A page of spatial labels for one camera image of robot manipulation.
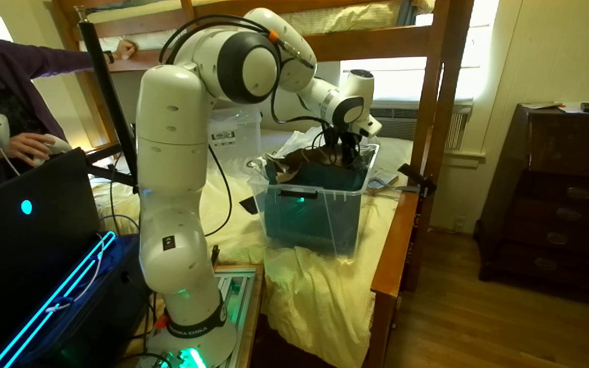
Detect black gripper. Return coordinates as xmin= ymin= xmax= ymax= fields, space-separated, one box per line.
xmin=320 ymin=122 xmax=367 ymax=169

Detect robot base mounting table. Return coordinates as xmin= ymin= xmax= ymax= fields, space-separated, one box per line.
xmin=119 ymin=264 xmax=265 ymax=368

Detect grilled air conditioner unit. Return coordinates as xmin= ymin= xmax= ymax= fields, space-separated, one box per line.
xmin=367 ymin=97 xmax=475 ymax=142

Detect clear plastic storage bin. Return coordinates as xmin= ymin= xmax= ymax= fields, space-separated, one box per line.
xmin=248 ymin=136 xmax=382 ymax=259

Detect clear labelled plastic container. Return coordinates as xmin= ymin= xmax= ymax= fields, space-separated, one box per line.
xmin=207 ymin=108 xmax=264 ymax=174

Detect bunk mattress pale sheet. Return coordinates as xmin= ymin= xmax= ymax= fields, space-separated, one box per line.
xmin=95 ymin=0 xmax=441 ymax=36

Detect pale yellow bed sheet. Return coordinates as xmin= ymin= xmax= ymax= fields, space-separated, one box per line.
xmin=88 ymin=134 xmax=414 ymax=368

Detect dark wooden dresser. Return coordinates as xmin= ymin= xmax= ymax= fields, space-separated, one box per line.
xmin=473 ymin=99 xmax=589 ymax=303

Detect black box blue light strips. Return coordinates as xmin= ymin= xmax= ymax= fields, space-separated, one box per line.
xmin=0 ymin=228 xmax=147 ymax=368

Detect black laptop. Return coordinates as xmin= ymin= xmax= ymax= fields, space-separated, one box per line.
xmin=0 ymin=146 xmax=107 ymax=359

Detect seated person dark shirt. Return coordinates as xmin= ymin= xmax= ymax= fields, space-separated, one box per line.
xmin=0 ymin=3 xmax=141 ymax=179

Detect wooden bunk bed frame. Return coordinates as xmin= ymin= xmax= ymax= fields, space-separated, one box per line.
xmin=47 ymin=0 xmax=476 ymax=368

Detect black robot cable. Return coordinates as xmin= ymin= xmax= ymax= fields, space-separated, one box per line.
xmin=158 ymin=13 xmax=351 ymax=241

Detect black camera stand pole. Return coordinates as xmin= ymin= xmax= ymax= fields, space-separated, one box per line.
xmin=78 ymin=19 xmax=141 ymax=189

